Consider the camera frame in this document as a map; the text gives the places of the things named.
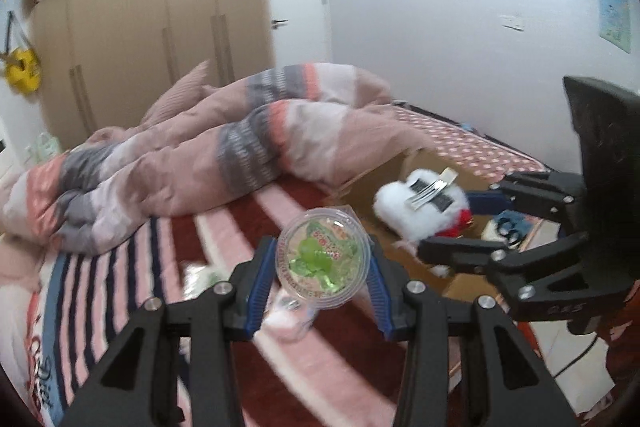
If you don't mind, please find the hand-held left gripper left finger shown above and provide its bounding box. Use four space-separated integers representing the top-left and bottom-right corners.
57 234 281 427

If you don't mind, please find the blue patterned cloth item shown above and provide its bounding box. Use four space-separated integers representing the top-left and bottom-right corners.
481 211 535 252

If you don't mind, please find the red dotted mattress cover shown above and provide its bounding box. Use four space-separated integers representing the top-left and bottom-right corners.
390 104 552 180

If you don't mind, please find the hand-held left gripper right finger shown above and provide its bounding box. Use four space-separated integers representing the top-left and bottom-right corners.
366 236 583 427

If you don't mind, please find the yellow bag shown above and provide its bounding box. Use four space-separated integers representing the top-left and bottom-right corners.
4 47 43 96

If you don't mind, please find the pink striped quilt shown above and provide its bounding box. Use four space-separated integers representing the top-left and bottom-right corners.
0 62 443 258

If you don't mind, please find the white plush toy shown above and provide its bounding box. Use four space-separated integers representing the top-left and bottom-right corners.
372 167 473 254

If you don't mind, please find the clear cup with green slime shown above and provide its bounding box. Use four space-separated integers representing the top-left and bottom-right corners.
276 204 373 311

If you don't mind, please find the pale green plastic bag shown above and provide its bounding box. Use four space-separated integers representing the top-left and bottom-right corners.
26 132 64 168

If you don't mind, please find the cardboard box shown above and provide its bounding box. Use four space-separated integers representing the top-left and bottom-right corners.
322 144 551 304

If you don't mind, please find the black cable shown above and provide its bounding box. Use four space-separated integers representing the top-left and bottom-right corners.
550 333 602 382

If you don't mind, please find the person's red clothing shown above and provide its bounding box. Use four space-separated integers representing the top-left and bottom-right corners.
575 292 640 427

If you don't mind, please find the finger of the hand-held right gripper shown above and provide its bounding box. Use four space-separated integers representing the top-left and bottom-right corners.
467 172 587 229
417 231 628 324

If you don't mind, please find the pink pillow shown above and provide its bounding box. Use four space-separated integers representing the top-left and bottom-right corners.
139 59 217 128

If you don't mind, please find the wooden wardrobe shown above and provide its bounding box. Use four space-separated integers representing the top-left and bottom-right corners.
29 0 279 154

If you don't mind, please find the striped bed sheet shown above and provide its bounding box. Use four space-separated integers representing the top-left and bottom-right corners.
0 174 463 427

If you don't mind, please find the wall poster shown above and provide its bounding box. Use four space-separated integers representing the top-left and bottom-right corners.
596 0 631 54

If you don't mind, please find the white door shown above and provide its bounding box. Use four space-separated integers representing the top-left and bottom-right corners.
262 0 334 74

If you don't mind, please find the red cloth item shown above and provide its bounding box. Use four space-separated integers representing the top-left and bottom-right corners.
436 207 475 239

